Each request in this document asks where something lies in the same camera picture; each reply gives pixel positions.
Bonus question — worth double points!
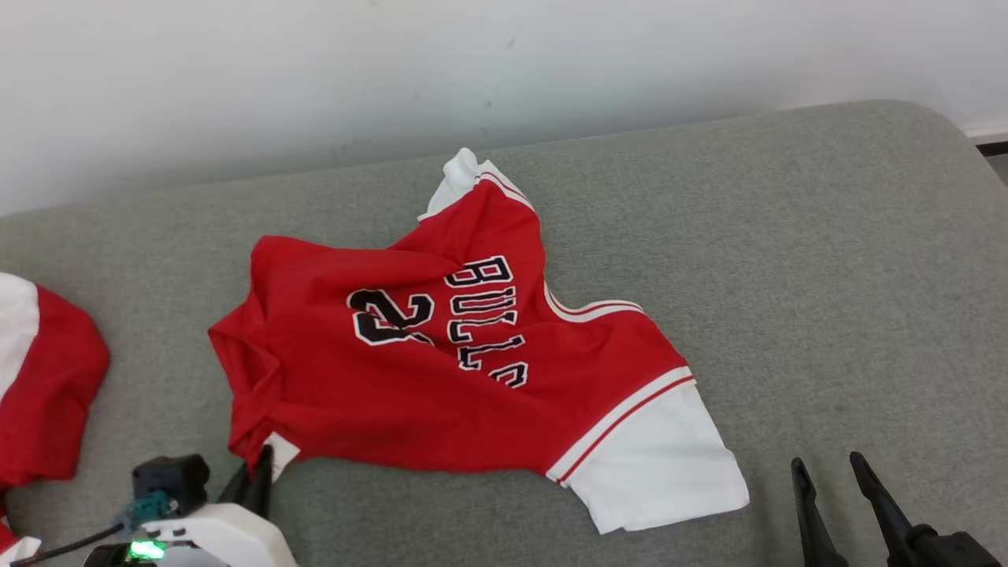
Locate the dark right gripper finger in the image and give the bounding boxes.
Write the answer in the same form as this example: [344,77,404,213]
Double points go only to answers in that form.
[791,458,851,567]
[850,452,915,567]

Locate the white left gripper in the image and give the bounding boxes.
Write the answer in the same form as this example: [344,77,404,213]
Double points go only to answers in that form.
[142,444,299,567]

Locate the red Bulls number jersey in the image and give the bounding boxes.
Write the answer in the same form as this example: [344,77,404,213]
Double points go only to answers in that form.
[208,147,750,535]

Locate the red garment with white panel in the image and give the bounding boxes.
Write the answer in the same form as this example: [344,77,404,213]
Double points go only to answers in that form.
[0,272,111,565]

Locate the grey fabric sofa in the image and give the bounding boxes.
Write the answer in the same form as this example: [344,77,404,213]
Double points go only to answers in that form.
[0,99,1008,567]

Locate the white and black skirting board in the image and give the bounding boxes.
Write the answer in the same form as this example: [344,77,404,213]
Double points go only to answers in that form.
[962,121,1008,155]

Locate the teal left cable connector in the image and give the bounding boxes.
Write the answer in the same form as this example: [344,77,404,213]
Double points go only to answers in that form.
[118,492,171,533]

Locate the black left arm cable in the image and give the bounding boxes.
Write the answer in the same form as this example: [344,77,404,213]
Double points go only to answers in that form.
[12,522,127,565]

